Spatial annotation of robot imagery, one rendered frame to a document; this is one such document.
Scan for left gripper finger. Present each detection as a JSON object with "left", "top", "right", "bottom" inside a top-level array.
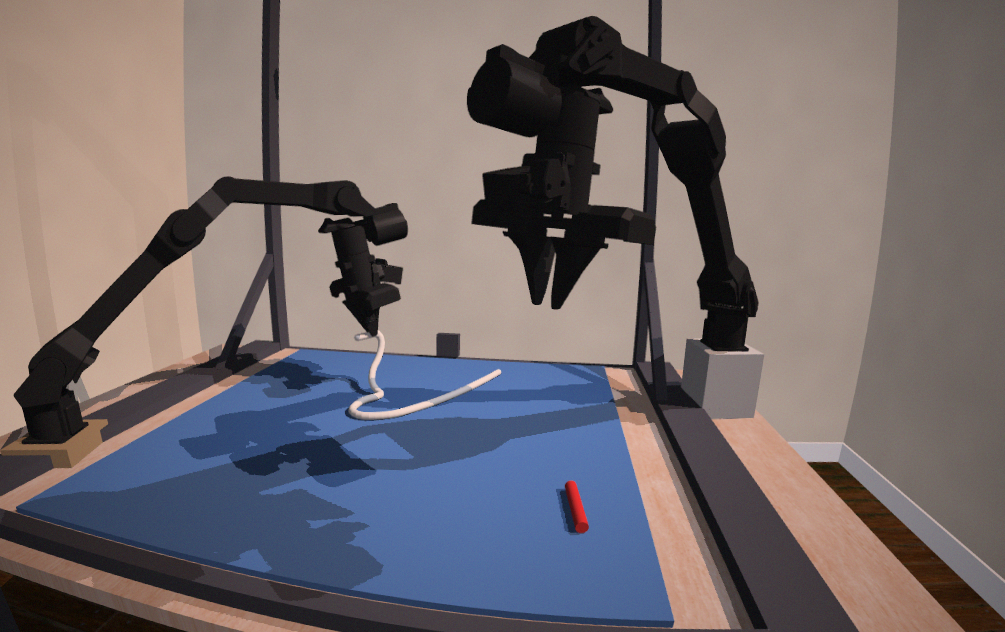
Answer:
[
  {"left": 550, "top": 236, "right": 609, "bottom": 310},
  {"left": 503, "top": 231, "right": 555, "bottom": 305}
]

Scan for blue work mat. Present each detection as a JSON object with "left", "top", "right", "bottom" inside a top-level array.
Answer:
[{"left": 16, "top": 349, "right": 674, "bottom": 628}]

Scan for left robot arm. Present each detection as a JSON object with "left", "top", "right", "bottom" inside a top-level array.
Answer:
[{"left": 467, "top": 16, "right": 759, "bottom": 351}]

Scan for red cylinder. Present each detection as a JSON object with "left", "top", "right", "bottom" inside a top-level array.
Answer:
[{"left": 565, "top": 481, "right": 589, "bottom": 533}]

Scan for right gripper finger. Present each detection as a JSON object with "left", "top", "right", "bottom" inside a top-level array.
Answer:
[
  {"left": 342, "top": 299, "right": 369, "bottom": 332},
  {"left": 352, "top": 303, "right": 380, "bottom": 337}
]

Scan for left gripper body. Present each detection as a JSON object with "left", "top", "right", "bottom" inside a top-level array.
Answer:
[{"left": 472, "top": 142, "right": 656, "bottom": 245}]

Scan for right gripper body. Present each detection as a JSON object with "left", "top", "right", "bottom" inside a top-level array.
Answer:
[{"left": 330, "top": 249, "right": 401, "bottom": 310}]

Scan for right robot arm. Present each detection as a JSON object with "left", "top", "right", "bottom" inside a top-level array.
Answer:
[{"left": 14, "top": 176, "right": 408, "bottom": 444}]

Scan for white rope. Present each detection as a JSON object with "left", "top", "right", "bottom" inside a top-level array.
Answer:
[{"left": 349, "top": 330, "right": 501, "bottom": 420}]

